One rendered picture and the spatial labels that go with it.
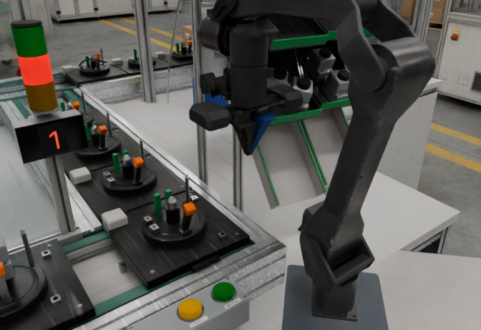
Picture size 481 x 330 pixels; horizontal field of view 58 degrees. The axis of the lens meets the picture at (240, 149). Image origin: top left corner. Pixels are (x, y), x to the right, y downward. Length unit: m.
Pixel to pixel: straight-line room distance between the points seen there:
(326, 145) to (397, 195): 0.33
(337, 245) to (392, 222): 0.66
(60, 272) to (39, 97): 0.33
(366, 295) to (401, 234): 0.51
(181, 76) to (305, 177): 1.29
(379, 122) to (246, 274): 0.52
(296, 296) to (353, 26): 0.41
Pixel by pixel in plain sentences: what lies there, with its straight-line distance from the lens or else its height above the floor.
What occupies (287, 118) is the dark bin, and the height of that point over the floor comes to 1.20.
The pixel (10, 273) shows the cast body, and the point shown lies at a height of 1.04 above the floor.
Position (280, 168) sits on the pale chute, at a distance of 1.03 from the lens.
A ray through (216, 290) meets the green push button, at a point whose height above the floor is 0.97.
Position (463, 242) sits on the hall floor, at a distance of 2.79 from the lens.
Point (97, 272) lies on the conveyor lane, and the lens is 0.98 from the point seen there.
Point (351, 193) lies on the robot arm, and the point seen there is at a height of 1.26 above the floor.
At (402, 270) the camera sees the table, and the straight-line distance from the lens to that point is 1.09.
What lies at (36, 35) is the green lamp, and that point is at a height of 1.40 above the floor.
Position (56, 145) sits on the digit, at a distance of 0.89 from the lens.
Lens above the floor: 1.54
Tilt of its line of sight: 26 degrees down
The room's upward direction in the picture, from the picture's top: straight up
